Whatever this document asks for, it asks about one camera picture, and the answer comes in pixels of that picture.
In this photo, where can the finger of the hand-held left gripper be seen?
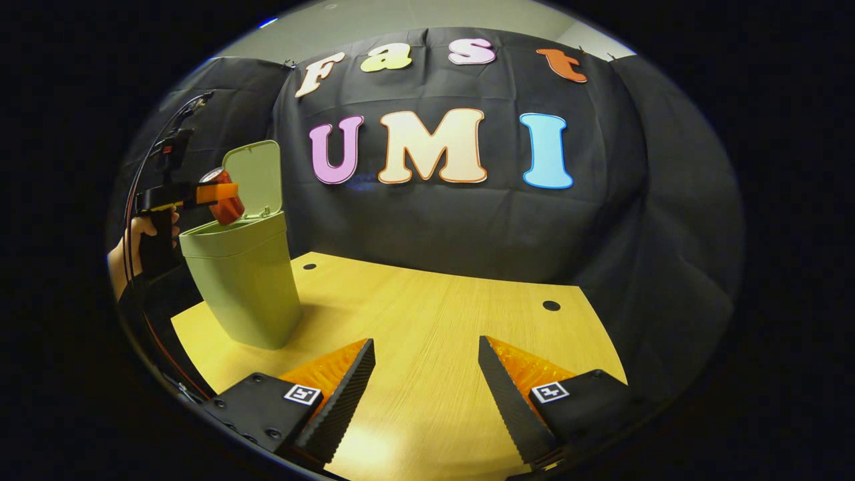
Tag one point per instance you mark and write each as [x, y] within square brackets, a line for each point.
[217, 193]

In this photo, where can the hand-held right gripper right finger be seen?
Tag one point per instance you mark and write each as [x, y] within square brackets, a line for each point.
[504, 401]

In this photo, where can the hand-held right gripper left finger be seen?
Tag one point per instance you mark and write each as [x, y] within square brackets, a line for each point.
[351, 394]

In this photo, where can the red pop can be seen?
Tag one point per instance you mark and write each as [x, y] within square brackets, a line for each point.
[227, 210]

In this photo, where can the green desktop garbage bin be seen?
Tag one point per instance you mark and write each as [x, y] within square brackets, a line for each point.
[244, 280]

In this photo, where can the wooden desktop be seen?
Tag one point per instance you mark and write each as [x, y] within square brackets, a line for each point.
[427, 314]

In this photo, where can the black backdrop cloth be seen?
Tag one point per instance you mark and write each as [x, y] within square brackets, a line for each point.
[434, 220]

